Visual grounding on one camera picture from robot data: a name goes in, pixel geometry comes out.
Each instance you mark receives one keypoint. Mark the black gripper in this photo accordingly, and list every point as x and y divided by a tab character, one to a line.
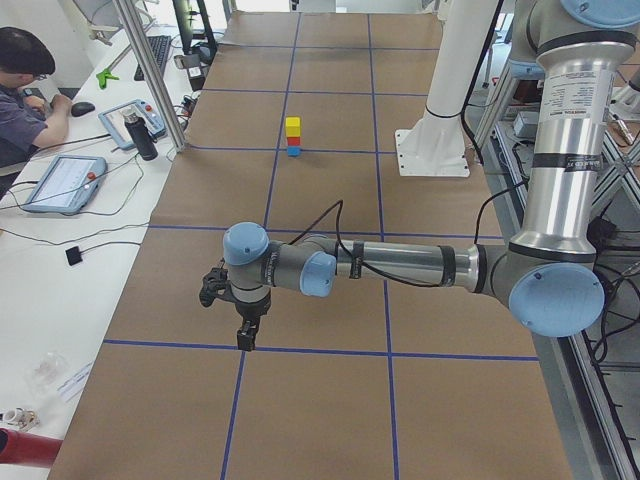
251	309

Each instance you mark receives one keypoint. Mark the blue cube block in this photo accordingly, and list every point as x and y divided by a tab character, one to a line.
293	151

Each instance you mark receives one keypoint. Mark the yellow cube block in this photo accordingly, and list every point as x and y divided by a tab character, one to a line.
293	126

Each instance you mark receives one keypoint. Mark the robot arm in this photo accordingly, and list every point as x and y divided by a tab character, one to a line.
353	79

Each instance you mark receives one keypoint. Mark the brown paper table cover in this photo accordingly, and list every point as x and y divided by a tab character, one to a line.
157	406

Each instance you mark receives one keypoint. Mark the teach pendant near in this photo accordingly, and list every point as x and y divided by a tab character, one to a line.
67	185

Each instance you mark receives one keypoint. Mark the teach pendant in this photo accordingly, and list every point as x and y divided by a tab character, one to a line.
116	119
67	185

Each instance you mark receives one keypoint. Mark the black water bottle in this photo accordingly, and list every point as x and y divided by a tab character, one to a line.
139	134

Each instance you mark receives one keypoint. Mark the teach pendant far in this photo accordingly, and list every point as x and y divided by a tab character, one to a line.
116	119

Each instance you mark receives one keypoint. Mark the black computer mouse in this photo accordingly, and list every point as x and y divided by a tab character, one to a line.
82	108

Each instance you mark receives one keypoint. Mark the black keyboard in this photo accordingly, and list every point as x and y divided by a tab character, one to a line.
160	46

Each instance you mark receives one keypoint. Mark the seated person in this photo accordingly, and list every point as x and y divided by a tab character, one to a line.
27	124

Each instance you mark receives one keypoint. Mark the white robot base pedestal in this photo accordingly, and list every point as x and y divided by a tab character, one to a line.
435	146

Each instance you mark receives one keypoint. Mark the aluminium frame post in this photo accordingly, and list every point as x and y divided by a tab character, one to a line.
138	41

